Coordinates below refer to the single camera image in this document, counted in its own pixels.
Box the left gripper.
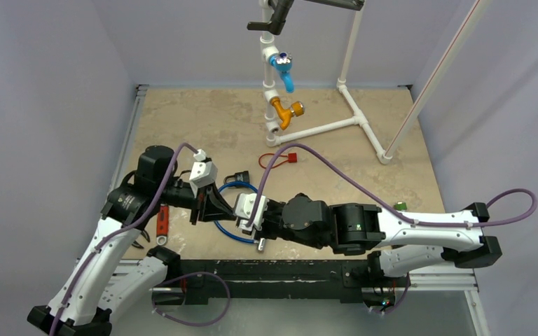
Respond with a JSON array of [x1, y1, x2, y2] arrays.
[[156, 178, 236, 224]]

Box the blue cable lock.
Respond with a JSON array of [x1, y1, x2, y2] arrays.
[[214, 181, 265, 253]]

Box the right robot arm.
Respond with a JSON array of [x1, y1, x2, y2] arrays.
[[234, 193, 502, 285]]

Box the black padlock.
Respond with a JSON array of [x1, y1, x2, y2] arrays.
[[223, 170, 251, 186]]

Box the black pliers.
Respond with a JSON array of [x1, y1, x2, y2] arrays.
[[131, 230, 151, 250]]

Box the orange faucet valve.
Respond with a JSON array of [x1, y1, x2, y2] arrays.
[[269, 97, 305, 130]]

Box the green object at right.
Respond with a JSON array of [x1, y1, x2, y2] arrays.
[[393, 202, 408, 212]]

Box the blue faucet valve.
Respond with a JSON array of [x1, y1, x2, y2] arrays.
[[269, 52, 295, 93]]

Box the white diagonal pole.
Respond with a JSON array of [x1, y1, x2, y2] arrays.
[[379, 0, 491, 165]]

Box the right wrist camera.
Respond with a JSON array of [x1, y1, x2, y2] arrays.
[[234, 192, 268, 235]]

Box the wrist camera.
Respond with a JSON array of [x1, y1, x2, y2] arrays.
[[234, 192, 268, 235], [188, 149, 218, 191]]

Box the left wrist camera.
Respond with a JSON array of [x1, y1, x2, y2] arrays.
[[188, 149, 218, 191]]

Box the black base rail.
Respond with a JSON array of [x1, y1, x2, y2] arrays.
[[137, 258, 413, 306]]

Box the red handled adjustable wrench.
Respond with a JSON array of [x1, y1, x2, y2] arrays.
[[156, 204, 170, 246]]

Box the red cable seal lock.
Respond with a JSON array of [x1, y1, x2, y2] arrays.
[[258, 153, 298, 169]]

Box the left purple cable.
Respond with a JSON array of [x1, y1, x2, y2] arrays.
[[48, 142, 232, 336]]

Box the purple cable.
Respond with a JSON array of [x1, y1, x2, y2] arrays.
[[245, 143, 538, 316], [48, 142, 232, 336]]

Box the white PVC pipe frame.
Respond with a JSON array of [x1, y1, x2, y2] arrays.
[[247, 1, 385, 161]]

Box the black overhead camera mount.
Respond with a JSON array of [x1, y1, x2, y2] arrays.
[[247, 0, 366, 36]]

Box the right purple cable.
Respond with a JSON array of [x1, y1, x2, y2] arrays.
[[245, 143, 538, 316]]

